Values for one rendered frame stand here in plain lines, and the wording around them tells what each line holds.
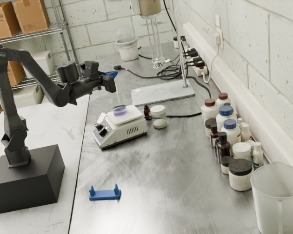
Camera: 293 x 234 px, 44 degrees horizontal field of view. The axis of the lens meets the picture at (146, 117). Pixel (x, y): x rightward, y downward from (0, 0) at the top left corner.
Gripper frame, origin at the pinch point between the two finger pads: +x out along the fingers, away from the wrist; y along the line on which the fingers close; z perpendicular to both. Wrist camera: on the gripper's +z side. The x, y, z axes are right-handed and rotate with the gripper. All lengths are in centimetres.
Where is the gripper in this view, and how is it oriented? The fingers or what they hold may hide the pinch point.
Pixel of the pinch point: (109, 75)
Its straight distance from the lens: 138.5
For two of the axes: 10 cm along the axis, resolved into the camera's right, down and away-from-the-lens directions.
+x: 7.4, -4.2, 5.2
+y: -6.4, -2.4, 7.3
